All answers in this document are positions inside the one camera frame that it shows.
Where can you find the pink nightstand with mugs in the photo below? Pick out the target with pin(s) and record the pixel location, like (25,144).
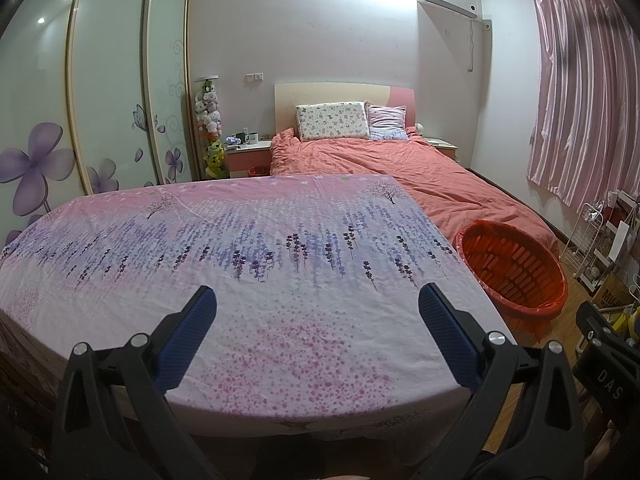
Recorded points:
(247,157)

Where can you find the wardrobe with flower doors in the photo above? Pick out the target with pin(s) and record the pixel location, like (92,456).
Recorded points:
(100,90)

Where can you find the pink striped curtain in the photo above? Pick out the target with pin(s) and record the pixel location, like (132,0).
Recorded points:
(585,100)

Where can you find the air conditioner pipe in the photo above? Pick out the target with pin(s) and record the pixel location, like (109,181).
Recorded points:
(472,45)

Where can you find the white floral pillow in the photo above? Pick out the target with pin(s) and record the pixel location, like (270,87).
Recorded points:
(332,121)

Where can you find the white air conditioner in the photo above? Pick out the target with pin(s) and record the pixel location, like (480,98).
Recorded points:
(450,6)

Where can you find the white wall socket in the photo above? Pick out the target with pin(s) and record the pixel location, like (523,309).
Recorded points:
(253,78)

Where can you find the white mug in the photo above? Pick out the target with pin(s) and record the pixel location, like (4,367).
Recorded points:
(252,138)

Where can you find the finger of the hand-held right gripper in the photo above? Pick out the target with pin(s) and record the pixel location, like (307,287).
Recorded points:
(595,327)

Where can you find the brown paper bag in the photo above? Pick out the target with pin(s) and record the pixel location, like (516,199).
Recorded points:
(612,295)

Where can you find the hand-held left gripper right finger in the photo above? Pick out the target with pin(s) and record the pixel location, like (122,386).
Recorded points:
(452,342)

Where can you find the small red bin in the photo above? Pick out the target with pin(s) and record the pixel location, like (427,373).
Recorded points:
(259,172)

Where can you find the bed with coral duvet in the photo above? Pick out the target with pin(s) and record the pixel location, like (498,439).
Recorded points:
(425,180)

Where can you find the plastic basket with red liner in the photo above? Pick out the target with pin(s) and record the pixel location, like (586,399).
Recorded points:
(515,270)

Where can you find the white shelf cart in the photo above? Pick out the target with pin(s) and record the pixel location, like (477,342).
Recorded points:
(612,265)

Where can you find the pink floral tablecloth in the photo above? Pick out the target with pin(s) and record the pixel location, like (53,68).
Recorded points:
(250,270)

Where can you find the pink striped pillow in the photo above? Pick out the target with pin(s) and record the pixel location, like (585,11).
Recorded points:
(387,120)

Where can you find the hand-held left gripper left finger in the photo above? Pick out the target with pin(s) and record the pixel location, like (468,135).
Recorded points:
(182,345)

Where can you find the cream and pink headboard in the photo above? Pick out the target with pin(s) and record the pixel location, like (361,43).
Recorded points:
(330,92)

